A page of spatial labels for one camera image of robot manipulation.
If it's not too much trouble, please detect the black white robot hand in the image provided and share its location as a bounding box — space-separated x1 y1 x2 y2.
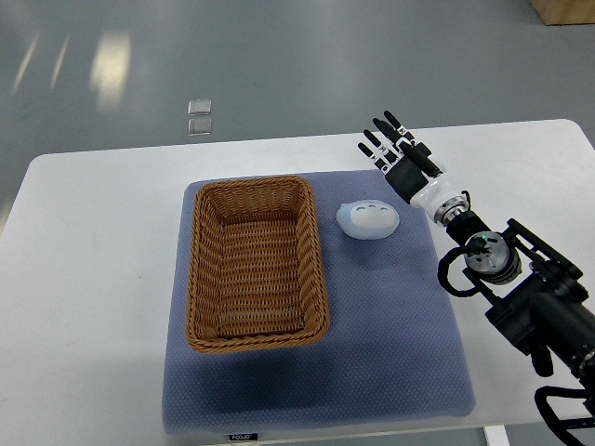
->
358 111 458 220

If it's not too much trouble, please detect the light blue plush toy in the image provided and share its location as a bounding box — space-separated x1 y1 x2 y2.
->
336 200 400 241

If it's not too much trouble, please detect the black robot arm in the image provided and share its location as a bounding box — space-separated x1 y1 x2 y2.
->
359 111 594 391

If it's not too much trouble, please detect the brown wicker basket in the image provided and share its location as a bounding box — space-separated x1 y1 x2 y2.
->
186 176 330 354

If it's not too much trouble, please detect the lower metal floor plate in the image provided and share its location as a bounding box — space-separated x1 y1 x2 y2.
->
188 118 212 136

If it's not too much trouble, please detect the metal floor plate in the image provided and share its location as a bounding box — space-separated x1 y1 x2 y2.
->
187 99 212 115
188 118 212 136

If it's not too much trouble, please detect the upper metal floor plate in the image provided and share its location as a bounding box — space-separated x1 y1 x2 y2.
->
187 99 212 115

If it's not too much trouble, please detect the blue quilted mat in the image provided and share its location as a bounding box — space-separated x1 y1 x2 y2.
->
162 170 475 435

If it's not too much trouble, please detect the white table leg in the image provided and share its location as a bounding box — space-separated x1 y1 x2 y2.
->
483 425 510 446

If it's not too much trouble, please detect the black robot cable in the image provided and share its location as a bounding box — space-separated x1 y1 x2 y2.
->
533 384 595 446

